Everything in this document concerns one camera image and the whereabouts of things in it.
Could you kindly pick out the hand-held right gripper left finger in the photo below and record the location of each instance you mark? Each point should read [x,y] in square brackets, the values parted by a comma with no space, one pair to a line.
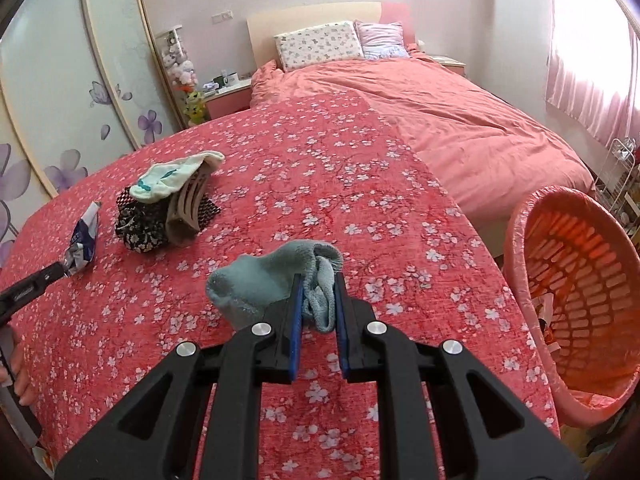
[295,325]

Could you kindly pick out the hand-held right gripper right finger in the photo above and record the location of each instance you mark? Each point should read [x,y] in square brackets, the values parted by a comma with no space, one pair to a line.
[342,330]

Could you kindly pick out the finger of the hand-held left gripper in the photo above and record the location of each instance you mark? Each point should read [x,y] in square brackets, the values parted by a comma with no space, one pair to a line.
[30,295]

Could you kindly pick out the blue white wrapper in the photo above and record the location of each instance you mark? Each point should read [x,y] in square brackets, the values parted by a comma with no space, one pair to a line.
[82,242]

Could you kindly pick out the orange plastic laundry basket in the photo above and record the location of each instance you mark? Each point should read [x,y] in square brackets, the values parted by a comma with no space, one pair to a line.
[590,280]

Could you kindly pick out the person's left hand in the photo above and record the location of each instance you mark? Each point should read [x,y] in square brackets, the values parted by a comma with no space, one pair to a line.
[24,380]

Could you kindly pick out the black floral cloth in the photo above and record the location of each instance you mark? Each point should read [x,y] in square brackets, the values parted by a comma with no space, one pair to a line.
[142,227]

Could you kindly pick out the red floral tablecloth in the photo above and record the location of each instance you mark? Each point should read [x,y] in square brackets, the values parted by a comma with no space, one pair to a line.
[300,185]

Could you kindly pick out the beige hair claw clip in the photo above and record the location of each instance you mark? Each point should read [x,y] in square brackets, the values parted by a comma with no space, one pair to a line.
[185,210]

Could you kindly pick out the white sock with teal pattern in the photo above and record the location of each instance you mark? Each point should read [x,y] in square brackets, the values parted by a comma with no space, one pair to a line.
[170,177]

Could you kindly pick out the wardrobe with flower-print doors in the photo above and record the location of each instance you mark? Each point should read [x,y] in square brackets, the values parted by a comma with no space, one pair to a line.
[60,85]

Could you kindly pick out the pink nightstand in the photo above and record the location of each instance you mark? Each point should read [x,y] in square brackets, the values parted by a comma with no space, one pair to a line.
[450,65]
[227,102]

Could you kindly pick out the salmon pink duvet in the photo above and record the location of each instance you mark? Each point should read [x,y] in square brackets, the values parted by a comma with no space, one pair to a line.
[450,120]

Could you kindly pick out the yellow green plush toy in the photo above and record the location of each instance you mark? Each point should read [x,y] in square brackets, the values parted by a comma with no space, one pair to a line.
[194,107]

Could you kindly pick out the white mug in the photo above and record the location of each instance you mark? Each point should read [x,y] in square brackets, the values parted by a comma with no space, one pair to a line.
[231,78]

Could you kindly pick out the hanging plush toy organizer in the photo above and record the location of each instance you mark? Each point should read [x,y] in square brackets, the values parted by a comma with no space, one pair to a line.
[177,60]

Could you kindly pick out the white floral pillow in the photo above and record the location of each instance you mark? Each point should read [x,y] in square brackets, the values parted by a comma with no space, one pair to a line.
[320,45]

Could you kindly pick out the pink striped pillow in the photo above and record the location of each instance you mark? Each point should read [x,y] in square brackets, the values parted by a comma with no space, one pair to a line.
[382,40]

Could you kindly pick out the bed with beige headboard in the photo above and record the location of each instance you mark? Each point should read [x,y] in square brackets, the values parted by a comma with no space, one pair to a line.
[310,25]

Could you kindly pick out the pink curtain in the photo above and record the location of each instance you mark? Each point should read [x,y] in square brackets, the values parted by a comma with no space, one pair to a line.
[590,50]

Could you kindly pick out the white wall socket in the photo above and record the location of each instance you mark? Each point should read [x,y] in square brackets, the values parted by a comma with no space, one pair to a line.
[222,16]

